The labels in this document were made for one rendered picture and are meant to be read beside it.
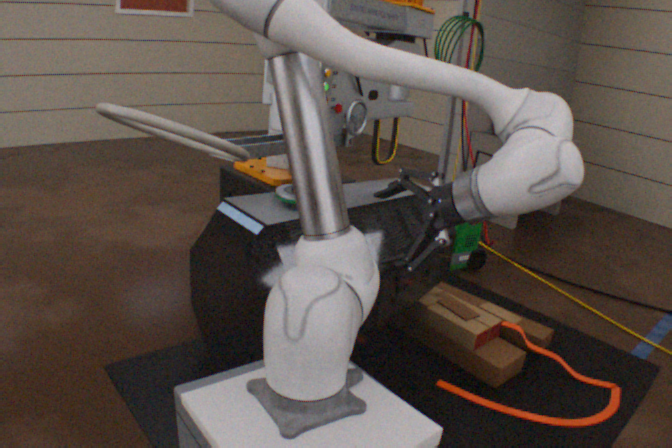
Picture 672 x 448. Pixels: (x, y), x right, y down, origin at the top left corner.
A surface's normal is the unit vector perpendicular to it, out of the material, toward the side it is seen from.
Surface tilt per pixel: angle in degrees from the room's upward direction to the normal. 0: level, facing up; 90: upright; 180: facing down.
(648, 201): 90
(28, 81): 90
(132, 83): 90
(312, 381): 90
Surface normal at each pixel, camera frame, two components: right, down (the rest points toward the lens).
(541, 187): -0.42, 0.51
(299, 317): -0.19, -0.10
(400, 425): 0.06, -0.96
